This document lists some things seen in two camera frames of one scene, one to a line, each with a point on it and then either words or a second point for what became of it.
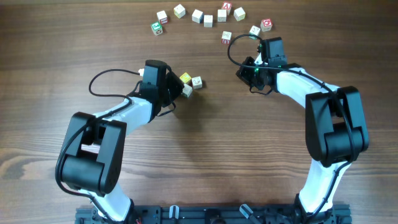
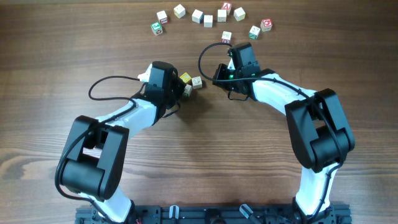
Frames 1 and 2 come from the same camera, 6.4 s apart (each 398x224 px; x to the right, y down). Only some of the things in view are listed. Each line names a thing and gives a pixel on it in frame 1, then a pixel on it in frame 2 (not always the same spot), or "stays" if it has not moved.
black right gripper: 242,73 → 222,70
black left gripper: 174,86 stays
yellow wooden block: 185,77 stays
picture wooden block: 196,82 stays
